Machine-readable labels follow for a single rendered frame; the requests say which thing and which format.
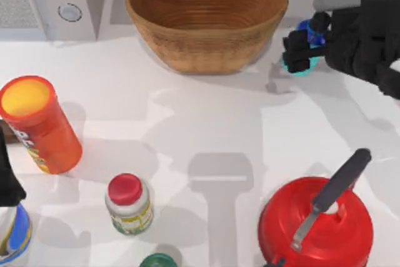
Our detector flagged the blue and teal bottle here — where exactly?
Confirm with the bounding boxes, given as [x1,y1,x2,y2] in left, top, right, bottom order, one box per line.
[280,19,328,78]

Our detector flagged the brown woven basket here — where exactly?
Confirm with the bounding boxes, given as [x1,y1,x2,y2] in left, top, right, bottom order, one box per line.
[125,0,289,76]

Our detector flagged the pale microwave oven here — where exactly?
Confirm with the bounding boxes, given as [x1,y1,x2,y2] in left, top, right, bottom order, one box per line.
[0,0,109,42]

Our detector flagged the small grey microwave knob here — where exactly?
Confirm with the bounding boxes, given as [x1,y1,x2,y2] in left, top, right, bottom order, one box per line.
[57,2,83,23]

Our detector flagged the white bottle with red cap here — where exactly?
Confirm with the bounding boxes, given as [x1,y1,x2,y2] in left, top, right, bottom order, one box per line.
[104,173,155,236]

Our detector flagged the orange can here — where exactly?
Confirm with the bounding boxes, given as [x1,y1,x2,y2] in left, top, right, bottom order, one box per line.
[0,74,84,175]

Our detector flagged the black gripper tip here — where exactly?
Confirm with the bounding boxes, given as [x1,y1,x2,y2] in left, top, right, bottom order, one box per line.
[0,125,27,209]

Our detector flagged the blue and white can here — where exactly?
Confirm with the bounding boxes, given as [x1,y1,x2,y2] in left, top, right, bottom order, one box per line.
[0,202,33,267]

